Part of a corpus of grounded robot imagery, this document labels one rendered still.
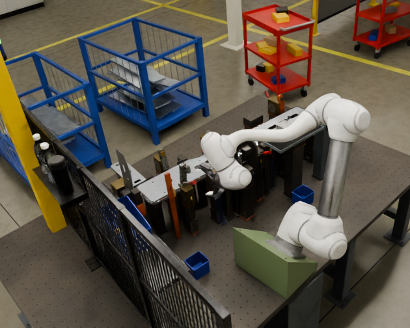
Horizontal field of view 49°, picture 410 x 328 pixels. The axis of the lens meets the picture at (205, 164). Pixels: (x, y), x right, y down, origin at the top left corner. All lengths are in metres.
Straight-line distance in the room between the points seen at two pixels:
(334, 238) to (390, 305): 1.29
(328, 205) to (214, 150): 0.61
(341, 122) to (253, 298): 1.02
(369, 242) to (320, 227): 1.58
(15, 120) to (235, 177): 1.26
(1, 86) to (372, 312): 2.65
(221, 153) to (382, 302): 1.84
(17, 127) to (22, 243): 0.81
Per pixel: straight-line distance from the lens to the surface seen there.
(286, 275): 2.31
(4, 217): 4.54
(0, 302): 3.81
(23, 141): 2.68
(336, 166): 2.14
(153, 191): 2.66
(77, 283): 2.71
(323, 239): 2.20
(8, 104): 2.57
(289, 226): 2.36
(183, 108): 5.13
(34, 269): 2.89
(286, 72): 5.70
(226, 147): 1.99
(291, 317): 2.60
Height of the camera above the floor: 2.67
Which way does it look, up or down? 36 degrees down
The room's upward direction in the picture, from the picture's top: 7 degrees counter-clockwise
